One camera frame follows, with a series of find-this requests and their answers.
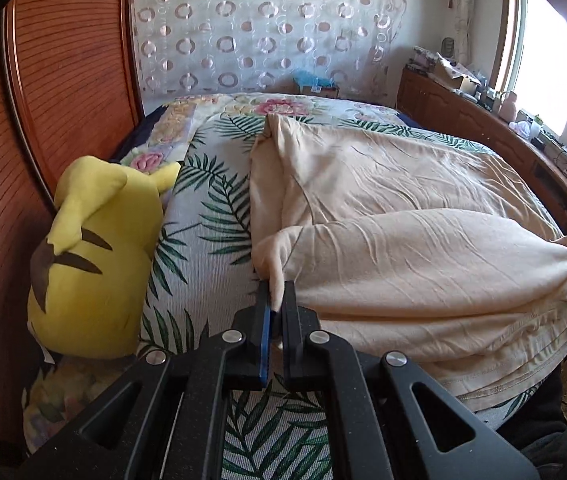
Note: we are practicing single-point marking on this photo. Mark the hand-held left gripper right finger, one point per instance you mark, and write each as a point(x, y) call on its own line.
point(291, 340)

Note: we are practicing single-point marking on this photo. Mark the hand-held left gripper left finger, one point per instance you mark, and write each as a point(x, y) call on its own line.
point(264, 340)

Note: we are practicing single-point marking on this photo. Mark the beige shirt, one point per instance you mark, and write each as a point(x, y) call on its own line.
point(388, 260)

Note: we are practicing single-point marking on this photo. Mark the white plastic bag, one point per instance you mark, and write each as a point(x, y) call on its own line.
point(524, 125)

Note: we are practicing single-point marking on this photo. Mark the leaf-print bed sheet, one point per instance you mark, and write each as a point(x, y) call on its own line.
point(203, 260)

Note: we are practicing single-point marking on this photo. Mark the pink figurine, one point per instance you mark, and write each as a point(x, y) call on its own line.
point(509, 105)

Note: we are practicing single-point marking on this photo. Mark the window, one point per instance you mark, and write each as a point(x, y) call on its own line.
point(548, 60)

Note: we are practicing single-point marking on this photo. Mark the wooden cabinet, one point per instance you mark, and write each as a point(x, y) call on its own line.
point(443, 105)

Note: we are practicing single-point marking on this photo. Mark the open cardboard box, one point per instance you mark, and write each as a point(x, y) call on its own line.
point(458, 77)

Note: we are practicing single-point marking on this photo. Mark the person's dark clothing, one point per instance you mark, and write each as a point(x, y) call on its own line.
point(538, 425)

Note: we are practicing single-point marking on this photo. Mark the yellow plush toy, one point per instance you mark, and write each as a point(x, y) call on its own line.
point(93, 260)

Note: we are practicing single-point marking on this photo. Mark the pale floral pillow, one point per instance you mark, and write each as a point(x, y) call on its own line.
point(53, 400)

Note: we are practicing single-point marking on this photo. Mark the white lace curtain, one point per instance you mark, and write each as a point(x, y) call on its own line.
point(463, 10)

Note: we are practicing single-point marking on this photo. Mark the floral blanket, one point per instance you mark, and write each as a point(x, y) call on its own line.
point(283, 107)

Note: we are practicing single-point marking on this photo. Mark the small cardboard box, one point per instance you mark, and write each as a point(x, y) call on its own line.
point(321, 91)

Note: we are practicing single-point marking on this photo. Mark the blue bag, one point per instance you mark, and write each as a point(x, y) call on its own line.
point(308, 80)

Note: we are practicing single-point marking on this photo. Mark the circle-patterned curtain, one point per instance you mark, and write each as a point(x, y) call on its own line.
point(263, 35)

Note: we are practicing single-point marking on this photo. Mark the wooden headboard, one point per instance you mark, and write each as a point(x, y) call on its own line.
point(63, 60)

